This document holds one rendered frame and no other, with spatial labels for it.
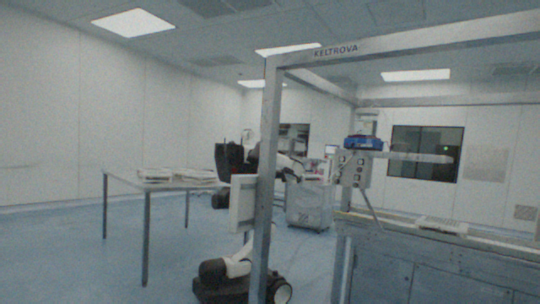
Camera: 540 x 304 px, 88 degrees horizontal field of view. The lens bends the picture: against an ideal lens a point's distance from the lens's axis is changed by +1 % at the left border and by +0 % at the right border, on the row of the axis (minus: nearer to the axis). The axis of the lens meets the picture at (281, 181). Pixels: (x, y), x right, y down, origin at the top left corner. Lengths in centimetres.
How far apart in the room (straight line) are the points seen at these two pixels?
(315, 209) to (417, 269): 269
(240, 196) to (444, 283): 120
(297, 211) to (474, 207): 382
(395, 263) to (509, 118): 539
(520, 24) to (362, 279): 147
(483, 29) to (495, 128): 585
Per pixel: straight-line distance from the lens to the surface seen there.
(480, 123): 685
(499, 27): 106
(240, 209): 126
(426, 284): 185
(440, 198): 680
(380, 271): 190
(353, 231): 184
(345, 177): 178
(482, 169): 677
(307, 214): 438
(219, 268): 220
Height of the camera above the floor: 119
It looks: 6 degrees down
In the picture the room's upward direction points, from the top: 5 degrees clockwise
